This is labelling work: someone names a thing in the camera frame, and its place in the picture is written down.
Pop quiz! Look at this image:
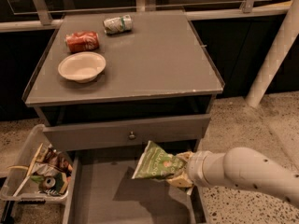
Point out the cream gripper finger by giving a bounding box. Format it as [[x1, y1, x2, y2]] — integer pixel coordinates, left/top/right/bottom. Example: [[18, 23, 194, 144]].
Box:
[[167, 173, 192, 189], [176, 151, 193, 166]]

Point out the green jalapeno chip bag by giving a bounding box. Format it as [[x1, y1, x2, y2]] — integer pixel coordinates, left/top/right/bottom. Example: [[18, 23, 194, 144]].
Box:
[[132, 141, 187, 179]]

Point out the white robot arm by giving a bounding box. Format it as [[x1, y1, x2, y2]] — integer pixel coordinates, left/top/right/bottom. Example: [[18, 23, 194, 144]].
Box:
[[167, 147, 299, 208]]

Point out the round metal drawer knob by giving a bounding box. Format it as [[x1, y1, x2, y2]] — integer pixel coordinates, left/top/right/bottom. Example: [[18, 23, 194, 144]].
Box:
[[128, 132, 136, 140]]

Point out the grey top drawer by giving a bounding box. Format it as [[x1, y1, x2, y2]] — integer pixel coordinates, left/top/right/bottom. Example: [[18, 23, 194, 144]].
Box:
[[44, 114, 210, 151]]

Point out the open grey middle drawer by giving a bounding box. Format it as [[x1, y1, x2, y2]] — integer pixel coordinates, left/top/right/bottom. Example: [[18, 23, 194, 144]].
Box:
[[63, 145, 207, 224]]

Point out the grey drawer cabinet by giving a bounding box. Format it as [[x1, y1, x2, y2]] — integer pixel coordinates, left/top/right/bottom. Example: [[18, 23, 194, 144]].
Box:
[[21, 10, 226, 156]]

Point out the brown snack wrapper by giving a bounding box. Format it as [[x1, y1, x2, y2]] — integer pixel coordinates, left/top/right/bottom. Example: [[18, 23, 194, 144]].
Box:
[[36, 147, 73, 175]]

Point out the white paper bowl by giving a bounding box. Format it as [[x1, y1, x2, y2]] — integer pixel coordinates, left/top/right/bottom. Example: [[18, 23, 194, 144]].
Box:
[[58, 51, 107, 83]]

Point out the clear plastic bin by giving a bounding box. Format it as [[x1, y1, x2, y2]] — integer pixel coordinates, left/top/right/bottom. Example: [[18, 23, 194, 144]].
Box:
[[1, 124, 73, 203]]

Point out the white diagonal support pole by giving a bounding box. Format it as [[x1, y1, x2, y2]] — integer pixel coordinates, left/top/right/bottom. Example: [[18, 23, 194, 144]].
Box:
[[245, 0, 299, 108]]

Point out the green and white soda can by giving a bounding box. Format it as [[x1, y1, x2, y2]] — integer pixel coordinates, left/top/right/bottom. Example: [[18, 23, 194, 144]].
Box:
[[103, 15, 133, 35]]

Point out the red soda can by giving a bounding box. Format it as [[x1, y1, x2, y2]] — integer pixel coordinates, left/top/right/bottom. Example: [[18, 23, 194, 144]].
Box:
[[64, 31, 99, 53]]

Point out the metal guard rail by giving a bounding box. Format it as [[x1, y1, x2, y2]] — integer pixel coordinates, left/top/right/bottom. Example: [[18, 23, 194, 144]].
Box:
[[0, 0, 292, 33]]

